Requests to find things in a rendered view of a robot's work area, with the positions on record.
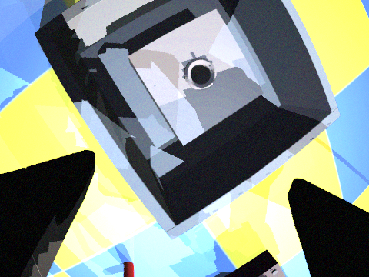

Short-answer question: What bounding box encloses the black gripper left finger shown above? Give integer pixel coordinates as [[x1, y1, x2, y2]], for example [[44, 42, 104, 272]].
[[0, 150, 95, 277]]

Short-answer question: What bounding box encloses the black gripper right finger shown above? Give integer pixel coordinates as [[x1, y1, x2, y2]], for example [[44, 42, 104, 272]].
[[287, 178, 369, 277]]

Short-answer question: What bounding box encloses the white square plate with hole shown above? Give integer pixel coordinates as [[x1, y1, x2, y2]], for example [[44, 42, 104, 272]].
[[128, 9, 263, 145]]

